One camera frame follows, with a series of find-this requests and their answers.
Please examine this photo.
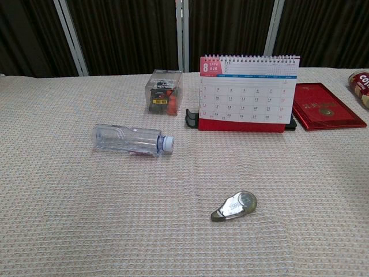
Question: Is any white red desk calendar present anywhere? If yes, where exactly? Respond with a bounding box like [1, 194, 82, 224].
[198, 54, 301, 133]

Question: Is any black plastic stand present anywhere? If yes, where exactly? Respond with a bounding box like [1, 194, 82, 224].
[185, 108, 297, 131]

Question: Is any clear plastic box with clips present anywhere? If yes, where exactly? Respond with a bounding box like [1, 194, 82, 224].
[144, 69, 185, 117]

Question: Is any clear empty water bottle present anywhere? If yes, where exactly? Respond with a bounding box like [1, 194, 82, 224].
[92, 123, 175, 158]

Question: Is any beige woven tablecloth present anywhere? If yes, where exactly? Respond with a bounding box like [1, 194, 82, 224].
[0, 68, 369, 277]

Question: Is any dark folding screen panel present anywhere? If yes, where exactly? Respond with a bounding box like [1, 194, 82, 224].
[263, 0, 369, 70]
[175, 0, 285, 72]
[0, 0, 89, 77]
[59, 0, 185, 76]

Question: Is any red certificate booklet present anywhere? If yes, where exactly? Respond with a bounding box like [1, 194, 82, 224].
[291, 83, 368, 132]

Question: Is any Costa coffee bottle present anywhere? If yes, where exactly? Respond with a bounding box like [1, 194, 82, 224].
[347, 69, 369, 109]

